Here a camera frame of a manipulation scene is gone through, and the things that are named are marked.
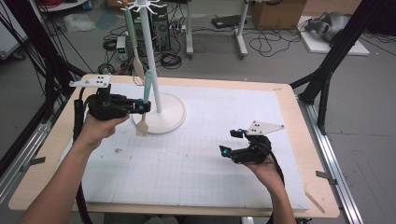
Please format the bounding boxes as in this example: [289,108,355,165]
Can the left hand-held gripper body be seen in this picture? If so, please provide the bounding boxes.
[68,74,134,121]

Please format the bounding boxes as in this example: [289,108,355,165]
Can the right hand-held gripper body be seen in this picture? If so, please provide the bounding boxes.
[232,120,286,165]

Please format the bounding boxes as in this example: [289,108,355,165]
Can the wooden spoon teal handle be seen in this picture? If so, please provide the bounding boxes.
[135,68,154,137]

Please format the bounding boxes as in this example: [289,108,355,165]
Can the white utensil rack stand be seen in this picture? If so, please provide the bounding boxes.
[118,0,188,135]

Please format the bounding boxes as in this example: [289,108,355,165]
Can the cream spatula mint handle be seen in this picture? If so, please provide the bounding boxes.
[123,7,147,82]

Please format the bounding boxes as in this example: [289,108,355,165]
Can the whisk with wooden handle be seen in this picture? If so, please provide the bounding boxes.
[120,0,153,88]

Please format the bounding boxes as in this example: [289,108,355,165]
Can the person's right hand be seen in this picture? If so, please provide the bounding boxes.
[244,158,283,189]

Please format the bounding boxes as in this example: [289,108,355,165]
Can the person's left hand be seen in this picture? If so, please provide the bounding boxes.
[76,113,131,150]

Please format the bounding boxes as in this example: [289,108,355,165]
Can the white grid mat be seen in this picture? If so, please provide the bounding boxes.
[59,81,310,211]

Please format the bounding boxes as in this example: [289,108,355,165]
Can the white power supply unit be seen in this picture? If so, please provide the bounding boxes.
[116,35,129,62]

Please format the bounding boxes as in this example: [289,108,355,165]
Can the black computer tower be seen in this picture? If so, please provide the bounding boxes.
[134,6,172,57]

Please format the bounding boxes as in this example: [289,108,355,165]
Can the grey metal clamp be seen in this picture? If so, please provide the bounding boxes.
[20,156,47,173]
[316,170,339,186]

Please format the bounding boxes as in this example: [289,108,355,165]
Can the thin wooden stick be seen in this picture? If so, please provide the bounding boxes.
[304,189,326,215]

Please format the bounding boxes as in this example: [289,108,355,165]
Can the clear plastic bag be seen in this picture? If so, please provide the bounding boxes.
[64,13,97,34]

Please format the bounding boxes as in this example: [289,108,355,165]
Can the white desk leg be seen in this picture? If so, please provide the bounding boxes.
[185,0,194,60]
[234,0,250,60]

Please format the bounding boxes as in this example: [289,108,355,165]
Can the white round table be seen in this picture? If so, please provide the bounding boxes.
[36,0,90,13]

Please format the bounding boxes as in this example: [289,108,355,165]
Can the black flat device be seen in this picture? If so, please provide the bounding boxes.
[211,14,242,30]

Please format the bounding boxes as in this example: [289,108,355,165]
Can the white floor board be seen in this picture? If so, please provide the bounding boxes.
[297,15,371,57]

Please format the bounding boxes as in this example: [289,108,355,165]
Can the brown cardboard box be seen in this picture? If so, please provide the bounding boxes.
[251,0,307,31]

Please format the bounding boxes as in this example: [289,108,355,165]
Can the grey metallic machine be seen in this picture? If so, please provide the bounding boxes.
[304,11,351,43]

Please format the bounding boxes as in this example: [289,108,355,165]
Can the wide flat cardboard box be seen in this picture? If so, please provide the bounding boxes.
[303,0,363,17]

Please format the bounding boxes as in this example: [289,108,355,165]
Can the right hand-held gripper black cable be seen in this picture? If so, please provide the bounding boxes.
[269,148,285,188]

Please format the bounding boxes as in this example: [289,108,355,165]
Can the hand-held gripper black cable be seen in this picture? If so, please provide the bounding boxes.
[73,87,94,224]
[269,148,285,188]

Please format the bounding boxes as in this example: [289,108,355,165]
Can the left hand-held gripper black cable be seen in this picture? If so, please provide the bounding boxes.
[73,87,94,224]

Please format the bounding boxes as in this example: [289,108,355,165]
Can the black coiled cable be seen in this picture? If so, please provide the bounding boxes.
[160,52,183,70]
[97,63,116,76]

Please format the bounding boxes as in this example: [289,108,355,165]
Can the aluminium rail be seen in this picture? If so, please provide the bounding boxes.
[298,99,365,224]
[0,119,52,203]

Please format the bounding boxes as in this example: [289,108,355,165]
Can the tangled black floor cable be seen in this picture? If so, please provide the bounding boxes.
[248,27,302,58]

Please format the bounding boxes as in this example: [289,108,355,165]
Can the black metal frame post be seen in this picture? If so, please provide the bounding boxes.
[289,0,387,135]
[0,0,88,124]

